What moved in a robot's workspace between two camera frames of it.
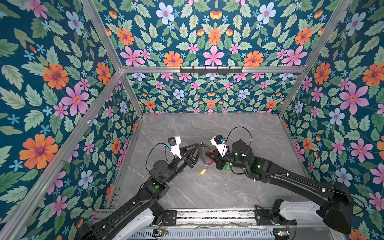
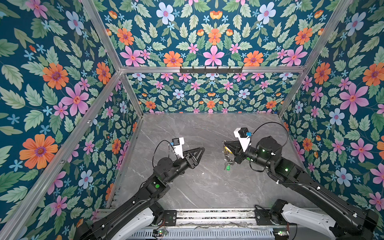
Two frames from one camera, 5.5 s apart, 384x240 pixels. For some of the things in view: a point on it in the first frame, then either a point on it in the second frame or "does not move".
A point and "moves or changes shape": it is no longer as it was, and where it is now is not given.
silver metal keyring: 200,150 moves or changes shape
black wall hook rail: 211,70 does not move
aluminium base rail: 209,217 does not move
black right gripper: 218,161 to 238,153
